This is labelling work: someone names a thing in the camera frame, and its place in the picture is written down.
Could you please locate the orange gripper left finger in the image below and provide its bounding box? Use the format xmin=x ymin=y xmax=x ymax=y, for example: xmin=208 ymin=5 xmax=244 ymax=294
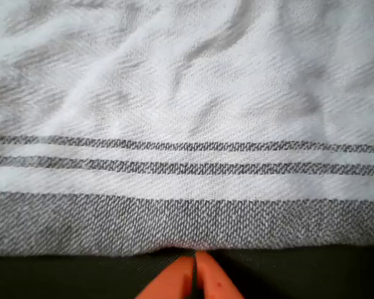
xmin=135 ymin=255 xmax=195 ymax=299

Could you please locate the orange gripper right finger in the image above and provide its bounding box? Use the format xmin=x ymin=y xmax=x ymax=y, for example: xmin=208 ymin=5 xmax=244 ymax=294
xmin=195 ymin=251 xmax=245 ymax=299

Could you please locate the white grey-striped towel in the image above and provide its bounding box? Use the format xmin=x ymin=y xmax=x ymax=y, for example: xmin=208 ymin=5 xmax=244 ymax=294
xmin=0 ymin=0 xmax=374 ymax=258

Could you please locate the dark desk mat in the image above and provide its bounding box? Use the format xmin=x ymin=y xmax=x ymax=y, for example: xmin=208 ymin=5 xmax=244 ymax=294
xmin=0 ymin=244 xmax=374 ymax=299

